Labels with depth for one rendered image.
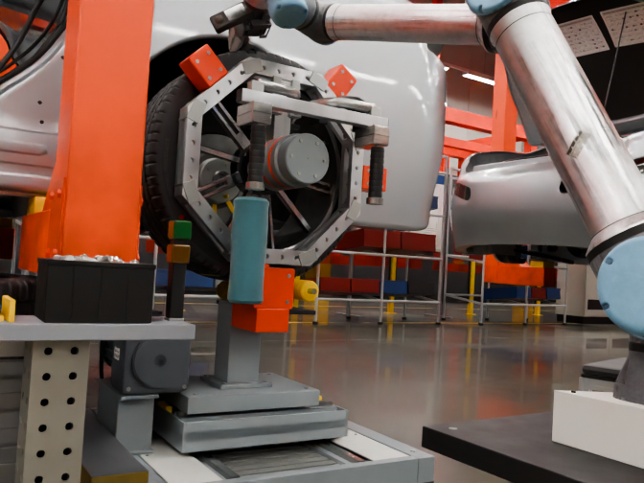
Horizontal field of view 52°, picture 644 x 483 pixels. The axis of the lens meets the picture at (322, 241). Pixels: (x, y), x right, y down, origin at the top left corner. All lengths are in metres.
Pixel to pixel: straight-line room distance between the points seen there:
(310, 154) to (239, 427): 0.74
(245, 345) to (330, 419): 0.32
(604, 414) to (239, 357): 1.06
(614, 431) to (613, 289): 0.26
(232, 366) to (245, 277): 0.39
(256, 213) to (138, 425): 0.63
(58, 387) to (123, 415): 0.48
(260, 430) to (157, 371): 0.33
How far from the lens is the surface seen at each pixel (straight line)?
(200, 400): 1.78
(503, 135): 6.27
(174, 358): 1.74
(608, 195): 1.12
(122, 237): 1.52
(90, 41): 1.57
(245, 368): 1.93
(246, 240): 1.60
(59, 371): 1.33
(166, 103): 1.78
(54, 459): 1.37
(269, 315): 1.76
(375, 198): 1.67
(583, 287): 9.72
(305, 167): 1.66
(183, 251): 1.40
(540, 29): 1.25
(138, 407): 1.80
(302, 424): 1.90
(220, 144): 2.30
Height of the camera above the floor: 0.58
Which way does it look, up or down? 2 degrees up
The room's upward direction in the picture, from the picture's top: 3 degrees clockwise
